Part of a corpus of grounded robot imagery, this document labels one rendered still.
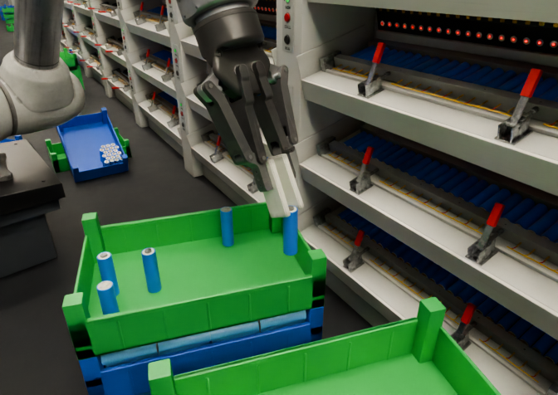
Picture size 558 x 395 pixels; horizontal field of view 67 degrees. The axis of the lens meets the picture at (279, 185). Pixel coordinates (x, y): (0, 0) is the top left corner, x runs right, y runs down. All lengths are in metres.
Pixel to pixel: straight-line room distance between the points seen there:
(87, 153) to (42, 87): 0.67
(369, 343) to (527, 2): 0.43
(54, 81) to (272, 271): 0.82
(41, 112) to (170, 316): 0.86
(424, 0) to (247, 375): 0.54
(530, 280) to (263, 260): 0.38
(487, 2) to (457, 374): 0.44
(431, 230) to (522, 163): 0.21
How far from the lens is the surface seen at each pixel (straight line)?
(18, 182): 1.22
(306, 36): 0.90
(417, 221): 0.77
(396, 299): 0.89
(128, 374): 0.58
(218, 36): 0.47
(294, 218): 0.50
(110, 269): 0.59
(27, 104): 1.25
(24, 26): 1.19
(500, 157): 0.62
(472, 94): 0.71
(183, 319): 0.53
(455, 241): 0.73
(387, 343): 0.50
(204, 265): 0.64
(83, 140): 1.91
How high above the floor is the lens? 0.71
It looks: 27 degrees down
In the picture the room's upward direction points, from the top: straight up
